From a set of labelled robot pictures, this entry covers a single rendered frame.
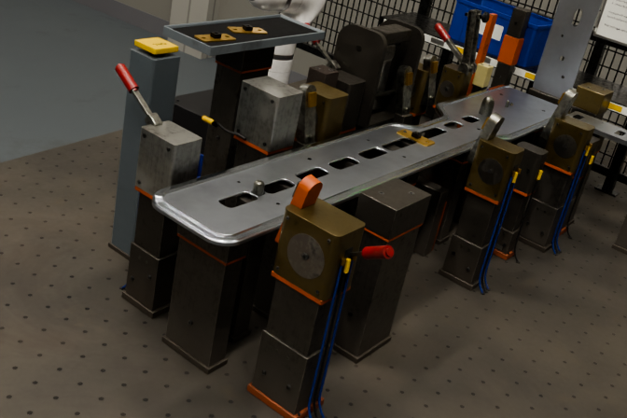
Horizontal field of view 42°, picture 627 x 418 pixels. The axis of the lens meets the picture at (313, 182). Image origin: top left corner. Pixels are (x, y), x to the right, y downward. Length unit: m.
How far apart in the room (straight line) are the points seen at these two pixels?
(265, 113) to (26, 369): 0.63
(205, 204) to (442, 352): 0.60
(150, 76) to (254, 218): 0.39
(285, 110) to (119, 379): 0.59
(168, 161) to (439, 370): 0.65
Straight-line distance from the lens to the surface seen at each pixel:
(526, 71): 2.57
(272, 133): 1.60
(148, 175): 1.48
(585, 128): 2.10
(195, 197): 1.38
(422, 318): 1.76
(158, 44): 1.60
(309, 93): 1.67
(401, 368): 1.60
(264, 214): 1.36
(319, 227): 1.23
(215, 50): 1.63
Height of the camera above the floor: 1.62
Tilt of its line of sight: 24 degrees down
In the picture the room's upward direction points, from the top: 12 degrees clockwise
